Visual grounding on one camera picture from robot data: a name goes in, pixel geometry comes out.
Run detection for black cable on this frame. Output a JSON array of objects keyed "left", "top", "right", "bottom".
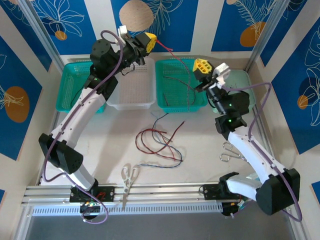
[{"left": 71, "top": 86, "right": 85, "bottom": 107}]

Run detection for red cable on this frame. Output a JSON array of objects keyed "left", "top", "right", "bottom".
[{"left": 135, "top": 120, "right": 186, "bottom": 161}]

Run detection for green zip case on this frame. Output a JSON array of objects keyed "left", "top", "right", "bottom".
[{"left": 212, "top": 69, "right": 257, "bottom": 115}]

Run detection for teal plastic basket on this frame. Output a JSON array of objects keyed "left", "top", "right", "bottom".
[
  {"left": 154, "top": 59, "right": 210, "bottom": 114},
  {"left": 55, "top": 61, "right": 111, "bottom": 114}
]

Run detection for white plastic basket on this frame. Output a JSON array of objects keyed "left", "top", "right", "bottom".
[{"left": 106, "top": 57, "right": 156, "bottom": 111}]

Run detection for metal tongs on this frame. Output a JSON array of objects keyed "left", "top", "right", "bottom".
[{"left": 219, "top": 141, "right": 248, "bottom": 163}]

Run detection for black electronics board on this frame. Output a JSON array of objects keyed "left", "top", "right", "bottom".
[
  {"left": 79, "top": 201, "right": 102, "bottom": 216},
  {"left": 221, "top": 201, "right": 248, "bottom": 218}
]

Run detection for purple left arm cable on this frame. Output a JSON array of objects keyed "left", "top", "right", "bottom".
[{"left": 41, "top": 29, "right": 126, "bottom": 224}]

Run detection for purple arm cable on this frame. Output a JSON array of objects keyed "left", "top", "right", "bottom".
[
  {"left": 41, "top": 29, "right": 126, "bottom": 224},
  {"left": 221, "top": 81, "right": 303, "bottom": 223}
]

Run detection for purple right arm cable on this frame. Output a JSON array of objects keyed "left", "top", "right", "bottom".
[{"left": 221, "top": 81, "right": 303, "bottom": 223}]

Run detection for aluminium frame post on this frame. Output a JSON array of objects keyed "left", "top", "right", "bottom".
[
  {"left": 244, "top": 0, "right": 291, "bottom": 73},
  {"left": 17, "top": 0, "right": 66, "bottom": 73}
]

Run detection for aluminium front rail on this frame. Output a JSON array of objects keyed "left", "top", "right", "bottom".
[{"left": 21, "top": 181, "right": 298, "bottom": 208}]

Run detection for white slotted cable duct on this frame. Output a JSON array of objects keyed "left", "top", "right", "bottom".
[{"left": 31, "top": 203, "right": 223, "bottom": 217}]

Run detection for white handled scissors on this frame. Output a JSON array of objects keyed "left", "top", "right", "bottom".
[{"left": 121, "top": 163, "right": 140, "bottom": 208}]

